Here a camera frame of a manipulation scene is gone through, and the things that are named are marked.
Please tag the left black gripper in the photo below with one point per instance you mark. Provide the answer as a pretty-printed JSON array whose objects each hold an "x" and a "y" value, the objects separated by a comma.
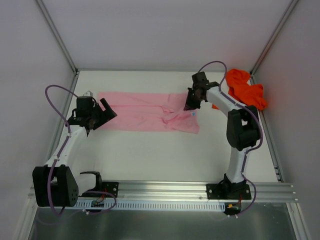
[{"x": 100, "y": 116}]

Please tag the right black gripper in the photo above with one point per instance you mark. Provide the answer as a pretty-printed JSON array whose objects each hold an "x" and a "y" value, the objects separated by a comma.
[{"x": 193, "y": 96}]

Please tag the pink t shirt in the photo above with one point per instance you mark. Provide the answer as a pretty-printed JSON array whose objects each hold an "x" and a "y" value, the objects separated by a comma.
[{"x": 150, "y": 112}]

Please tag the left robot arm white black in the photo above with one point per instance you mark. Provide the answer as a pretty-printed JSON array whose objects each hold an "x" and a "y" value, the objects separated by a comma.
[{"x": 59, "y": 167}]

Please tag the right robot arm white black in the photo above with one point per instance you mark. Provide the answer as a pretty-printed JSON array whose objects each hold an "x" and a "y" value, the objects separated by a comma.
[{"x": 243, "y": 133}]

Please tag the orange t shirt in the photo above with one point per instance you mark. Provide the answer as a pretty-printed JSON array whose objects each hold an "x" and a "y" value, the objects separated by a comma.
[{"x": 239, "y": 89}]

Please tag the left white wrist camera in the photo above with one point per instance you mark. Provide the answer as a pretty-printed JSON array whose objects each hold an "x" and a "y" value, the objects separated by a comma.
[{"x": 88, "y": 94}]

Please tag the right aluminium frame post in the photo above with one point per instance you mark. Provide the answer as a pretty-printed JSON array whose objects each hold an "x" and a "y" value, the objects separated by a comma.
[{"x": 275, "y": 33}]

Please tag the aluminium frame post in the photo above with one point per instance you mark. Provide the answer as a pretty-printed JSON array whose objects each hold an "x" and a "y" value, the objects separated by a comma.
[
  {"x": 53, "y": 29},
  {"x": 275, "y": 33}
]

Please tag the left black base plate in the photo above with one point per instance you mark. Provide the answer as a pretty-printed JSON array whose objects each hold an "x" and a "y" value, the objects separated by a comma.
[{"x": 111, "y": 187}]

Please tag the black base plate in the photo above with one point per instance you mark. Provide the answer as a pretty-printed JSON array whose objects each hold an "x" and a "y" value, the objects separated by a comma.
[
  {"x": 215, "y": 191},
  {"x": 111, "y": 187}
]

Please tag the aluminium mounting rail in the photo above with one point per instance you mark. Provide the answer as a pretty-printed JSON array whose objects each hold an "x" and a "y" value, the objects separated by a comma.
[{"x": 162, "y": 190}]

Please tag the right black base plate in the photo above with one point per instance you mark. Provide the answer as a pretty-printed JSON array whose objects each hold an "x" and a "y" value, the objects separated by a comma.
[{"x": 215, "y": 191}]

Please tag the white slotted cable duct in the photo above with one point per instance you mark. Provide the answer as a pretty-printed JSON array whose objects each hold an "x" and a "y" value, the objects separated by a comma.
[{"x": 152, "y": 205}]

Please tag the left aluminium frame post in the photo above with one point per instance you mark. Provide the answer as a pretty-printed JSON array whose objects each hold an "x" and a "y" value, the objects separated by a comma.
[{"x": 53, "y": 29}]

